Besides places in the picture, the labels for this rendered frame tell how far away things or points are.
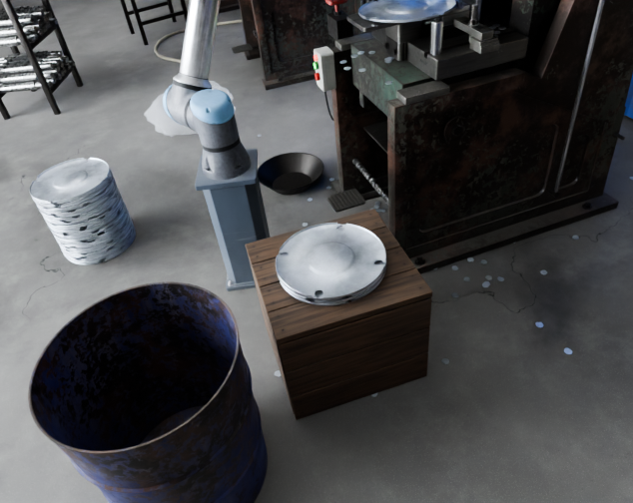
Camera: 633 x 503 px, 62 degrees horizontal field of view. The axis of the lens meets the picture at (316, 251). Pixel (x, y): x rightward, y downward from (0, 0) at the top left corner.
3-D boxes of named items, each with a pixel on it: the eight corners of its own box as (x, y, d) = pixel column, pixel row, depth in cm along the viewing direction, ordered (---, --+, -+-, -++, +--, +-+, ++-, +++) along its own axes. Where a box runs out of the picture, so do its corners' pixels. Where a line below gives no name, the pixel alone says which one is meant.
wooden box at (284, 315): (295, 420, 144) (276, 340, 122) (265, 323, 172) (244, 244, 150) (427, 375, 151) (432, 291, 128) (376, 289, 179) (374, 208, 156)
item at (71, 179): (89, 202, 183) (88, 200, 183) (15, 203, 187) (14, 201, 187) (121, 158, 204) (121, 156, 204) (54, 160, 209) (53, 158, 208)
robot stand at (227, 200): (226, 291, 186) (194, 187, 156) (229, 256, 200) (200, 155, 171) (278, 284, 186) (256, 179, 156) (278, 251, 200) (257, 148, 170)
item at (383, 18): (339, 12, 162) (339, 10, 162) (410, -9, 173) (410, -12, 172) (400, 29, 142) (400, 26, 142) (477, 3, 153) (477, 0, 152)
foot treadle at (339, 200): (336, 222, 192) (335, 210, 188) (326, 207, 199) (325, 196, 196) (477, 179, 203) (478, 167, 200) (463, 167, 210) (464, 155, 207)
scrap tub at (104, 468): (120, 586, 118) (19, 490, 86) (111, 429, 148) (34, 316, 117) (296, 513, 126) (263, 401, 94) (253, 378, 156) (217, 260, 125)
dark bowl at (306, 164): (269, 210, 220) (267, 197, 216) (252, 176, 242) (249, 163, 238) (334, 191, 226) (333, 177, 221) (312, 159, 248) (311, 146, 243)
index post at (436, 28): (433, 56, 148) (435, 20, 142) (428, 52, 150) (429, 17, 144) (442, 53, 149) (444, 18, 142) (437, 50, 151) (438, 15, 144)
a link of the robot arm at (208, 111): (215, 153, 151) (204, 109, 142) (190, 139, 158) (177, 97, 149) (248, 136, 156) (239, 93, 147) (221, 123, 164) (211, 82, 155)
